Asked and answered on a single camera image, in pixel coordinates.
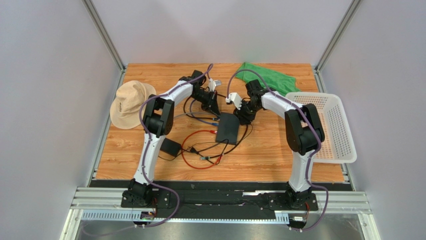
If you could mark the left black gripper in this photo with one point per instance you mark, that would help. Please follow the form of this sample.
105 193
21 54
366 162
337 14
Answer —
212 104

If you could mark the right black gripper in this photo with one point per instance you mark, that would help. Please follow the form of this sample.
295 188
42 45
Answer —
245 113

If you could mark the black network switch box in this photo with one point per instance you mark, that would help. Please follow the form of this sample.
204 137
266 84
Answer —
228 129

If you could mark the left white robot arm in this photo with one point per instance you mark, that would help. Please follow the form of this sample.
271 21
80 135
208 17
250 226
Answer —
157 122

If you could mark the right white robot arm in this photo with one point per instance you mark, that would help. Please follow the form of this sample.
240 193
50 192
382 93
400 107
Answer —
303 129

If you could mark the green cloth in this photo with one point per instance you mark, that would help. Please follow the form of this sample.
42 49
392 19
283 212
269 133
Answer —
277 81

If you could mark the black power adapter brick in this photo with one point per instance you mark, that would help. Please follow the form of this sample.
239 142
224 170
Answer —
170 147

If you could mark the beige bucket hat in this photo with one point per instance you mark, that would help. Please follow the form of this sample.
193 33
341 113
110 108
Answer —
129 97

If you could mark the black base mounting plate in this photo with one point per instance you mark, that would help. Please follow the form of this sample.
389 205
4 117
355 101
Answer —
215 200

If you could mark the white plastic basket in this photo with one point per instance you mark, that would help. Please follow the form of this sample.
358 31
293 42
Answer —
338 146

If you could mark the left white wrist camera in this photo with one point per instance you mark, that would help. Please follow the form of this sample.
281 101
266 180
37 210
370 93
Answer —
212 84

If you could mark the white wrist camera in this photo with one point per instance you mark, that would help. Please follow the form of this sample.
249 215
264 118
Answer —
212 84
234 98

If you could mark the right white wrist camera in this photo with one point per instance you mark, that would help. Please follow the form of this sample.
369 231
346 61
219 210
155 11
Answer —
234 98

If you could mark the aluminium frame rail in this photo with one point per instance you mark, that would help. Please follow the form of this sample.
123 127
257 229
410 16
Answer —
93 204

